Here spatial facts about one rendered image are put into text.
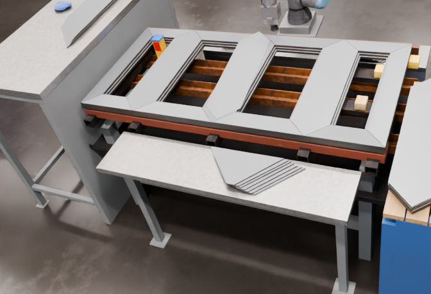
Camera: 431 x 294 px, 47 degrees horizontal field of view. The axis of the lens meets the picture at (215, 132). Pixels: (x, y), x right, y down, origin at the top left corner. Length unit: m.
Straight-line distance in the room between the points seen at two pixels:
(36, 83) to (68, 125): 0.28
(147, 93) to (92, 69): 0.39
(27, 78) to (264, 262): 1.58
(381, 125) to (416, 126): 0.14
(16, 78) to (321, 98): 1.55
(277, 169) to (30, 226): 1.89
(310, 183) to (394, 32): 2.44
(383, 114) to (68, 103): 1.57
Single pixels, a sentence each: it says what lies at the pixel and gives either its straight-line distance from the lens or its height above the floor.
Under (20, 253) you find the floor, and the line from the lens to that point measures 3.39.
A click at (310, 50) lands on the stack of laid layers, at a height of 0.84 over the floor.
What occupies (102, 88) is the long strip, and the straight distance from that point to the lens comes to 2.78.
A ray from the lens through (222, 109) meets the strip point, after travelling 2.37.
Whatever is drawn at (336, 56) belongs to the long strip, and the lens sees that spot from 2.61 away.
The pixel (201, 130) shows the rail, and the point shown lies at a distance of 2.39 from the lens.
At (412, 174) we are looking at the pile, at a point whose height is 0.85.
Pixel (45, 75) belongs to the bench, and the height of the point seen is 1.05.
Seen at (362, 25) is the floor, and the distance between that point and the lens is 4.45.
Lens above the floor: 2.34
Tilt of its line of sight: 41 degrees down
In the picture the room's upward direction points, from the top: 15 degrees counter-clockwise
